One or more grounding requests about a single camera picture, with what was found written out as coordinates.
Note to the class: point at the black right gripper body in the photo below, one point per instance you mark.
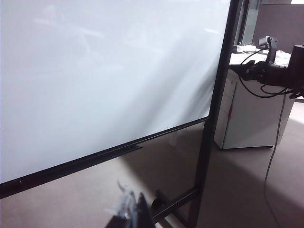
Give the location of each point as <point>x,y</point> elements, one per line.
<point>268,72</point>

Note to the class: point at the glass door with frame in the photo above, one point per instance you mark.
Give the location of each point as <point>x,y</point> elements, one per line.
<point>249,21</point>

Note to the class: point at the black whiteboard pen tray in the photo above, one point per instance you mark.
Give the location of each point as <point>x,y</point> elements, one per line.
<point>129,149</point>

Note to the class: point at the white glass whiteboard panel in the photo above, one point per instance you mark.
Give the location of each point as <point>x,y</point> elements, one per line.
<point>99,78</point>

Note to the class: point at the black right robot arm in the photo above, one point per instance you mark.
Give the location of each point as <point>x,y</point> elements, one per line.
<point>297,64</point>

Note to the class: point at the white filing cabinet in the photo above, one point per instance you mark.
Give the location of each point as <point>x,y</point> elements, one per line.
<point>251,118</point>

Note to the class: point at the red tag on cabinet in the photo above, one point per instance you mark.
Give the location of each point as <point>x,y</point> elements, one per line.
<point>230,112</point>

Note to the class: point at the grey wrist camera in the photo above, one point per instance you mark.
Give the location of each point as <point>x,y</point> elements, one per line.
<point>267,40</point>

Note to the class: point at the left gripper left finger white tape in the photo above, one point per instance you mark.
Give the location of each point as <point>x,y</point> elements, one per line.
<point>127,202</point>

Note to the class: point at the white papers pile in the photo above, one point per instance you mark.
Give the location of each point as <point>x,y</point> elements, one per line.
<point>247,48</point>

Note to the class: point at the black whiteboard stand frame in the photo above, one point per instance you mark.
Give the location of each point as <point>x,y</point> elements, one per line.
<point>215,104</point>

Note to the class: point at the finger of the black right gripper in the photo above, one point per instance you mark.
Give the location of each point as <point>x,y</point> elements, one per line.
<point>238,70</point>

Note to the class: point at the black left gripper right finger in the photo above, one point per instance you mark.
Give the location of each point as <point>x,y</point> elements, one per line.
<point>143,211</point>

